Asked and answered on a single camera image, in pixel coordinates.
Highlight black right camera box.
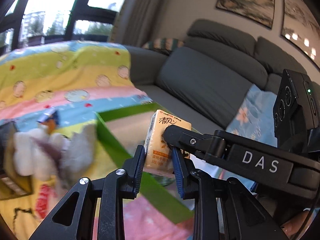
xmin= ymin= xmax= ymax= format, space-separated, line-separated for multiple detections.
xmin=273 ymin=69 xmax=319 ymax=154

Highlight blue small packet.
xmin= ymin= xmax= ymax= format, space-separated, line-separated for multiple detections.
xmin=37 ymin=107 xmax=60 ymax=134

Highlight colourful cartoon bed sheet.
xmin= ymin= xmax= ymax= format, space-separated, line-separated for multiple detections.
xmin=0 ymin=39 xmax=196 ymax=240

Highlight orange tissue pack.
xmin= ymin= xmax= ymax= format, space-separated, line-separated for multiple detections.
xmin=143 ymin=109 xmax=193 ymax=170

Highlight person's right hand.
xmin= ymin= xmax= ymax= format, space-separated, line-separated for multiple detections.
xmin=281 ymin=210 xmax=315 ymax=239

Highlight landscape painting right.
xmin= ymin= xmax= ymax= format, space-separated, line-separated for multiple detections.
xmin=281 ymin=0 xmax=319 ymax=66

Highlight grey curtain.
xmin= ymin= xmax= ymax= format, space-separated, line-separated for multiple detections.
xmin=108 ymin=0 xmax=162 ymax=47

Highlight green white storage box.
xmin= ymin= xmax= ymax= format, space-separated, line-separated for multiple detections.
xmin=97 ymin=102 xmax=194 ymax=224

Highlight blue floral pillow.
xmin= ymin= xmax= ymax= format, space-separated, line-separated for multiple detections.
xmin=226 ymin=85 xmax=277 ymax=147

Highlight black gold tin box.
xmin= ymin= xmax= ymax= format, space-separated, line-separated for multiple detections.
xmin=0 ymin=121 xmax=33 ymax=200

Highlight grey sofa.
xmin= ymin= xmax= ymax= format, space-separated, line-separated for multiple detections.
xmin=128 ymin=19 xmax=305 ymax=133

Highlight white purple plush toy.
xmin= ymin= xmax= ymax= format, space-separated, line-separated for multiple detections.
xmin=14 ymin=124 xmax=97 ymax=190

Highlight black framed window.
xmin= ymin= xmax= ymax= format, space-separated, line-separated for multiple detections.
xmin=1 ymin=0 xmax=125 ymax=54

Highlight striped cushion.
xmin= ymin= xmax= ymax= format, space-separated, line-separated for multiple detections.
xmin=142 ymin=38 xmax=184 ymax=56

